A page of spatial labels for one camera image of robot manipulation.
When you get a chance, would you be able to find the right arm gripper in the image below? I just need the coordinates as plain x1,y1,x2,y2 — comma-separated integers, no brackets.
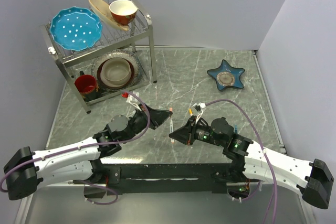
169,115,225,147

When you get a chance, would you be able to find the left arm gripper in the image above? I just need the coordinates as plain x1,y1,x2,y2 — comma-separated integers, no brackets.
122,102,172,143

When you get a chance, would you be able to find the white marker with red end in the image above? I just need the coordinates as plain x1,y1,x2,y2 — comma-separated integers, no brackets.
169,117,175,144

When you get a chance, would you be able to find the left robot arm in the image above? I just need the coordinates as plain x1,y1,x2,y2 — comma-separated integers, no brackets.
1,105,173,200

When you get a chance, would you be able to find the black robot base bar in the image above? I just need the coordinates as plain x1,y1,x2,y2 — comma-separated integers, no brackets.
86,163,248,195

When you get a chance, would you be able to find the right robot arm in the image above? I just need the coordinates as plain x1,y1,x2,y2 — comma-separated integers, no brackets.
169,116,334,209

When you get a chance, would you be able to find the beige bowl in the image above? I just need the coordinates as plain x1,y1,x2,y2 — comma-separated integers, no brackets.
100,57,132,88

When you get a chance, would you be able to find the steel dish rack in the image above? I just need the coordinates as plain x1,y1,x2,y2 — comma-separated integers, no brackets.
40,0,157,114

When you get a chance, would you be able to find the blue star-shaped dish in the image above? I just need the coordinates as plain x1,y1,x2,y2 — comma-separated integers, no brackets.
207,59,245,91

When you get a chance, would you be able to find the red mug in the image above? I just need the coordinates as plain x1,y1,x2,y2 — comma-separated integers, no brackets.
75,71,101,102

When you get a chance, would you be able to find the red and white bowl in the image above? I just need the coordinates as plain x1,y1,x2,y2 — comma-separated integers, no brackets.
109,0,138,25

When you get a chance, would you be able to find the blue polka dot plate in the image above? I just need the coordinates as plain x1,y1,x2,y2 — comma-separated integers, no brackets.
49,6,102,51

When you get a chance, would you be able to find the cream oval plate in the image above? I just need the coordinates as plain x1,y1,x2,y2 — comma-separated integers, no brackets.
88,0,129,31

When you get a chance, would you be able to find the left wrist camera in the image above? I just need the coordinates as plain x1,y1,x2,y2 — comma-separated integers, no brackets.
121,92,142,111

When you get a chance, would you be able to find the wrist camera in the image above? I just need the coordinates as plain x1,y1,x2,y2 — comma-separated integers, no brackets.
190,102,206,122
121,92,142,111

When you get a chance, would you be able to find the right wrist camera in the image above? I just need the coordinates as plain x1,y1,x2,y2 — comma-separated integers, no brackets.
190,102,206,122

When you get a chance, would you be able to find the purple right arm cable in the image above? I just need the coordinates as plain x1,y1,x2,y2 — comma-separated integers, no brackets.
204,99,279,224

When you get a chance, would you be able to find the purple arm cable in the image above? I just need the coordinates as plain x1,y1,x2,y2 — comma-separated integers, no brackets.
204,99,279,224
0,91,152,206

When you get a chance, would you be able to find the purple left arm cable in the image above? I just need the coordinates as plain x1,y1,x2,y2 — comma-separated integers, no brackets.
0,91,152,206

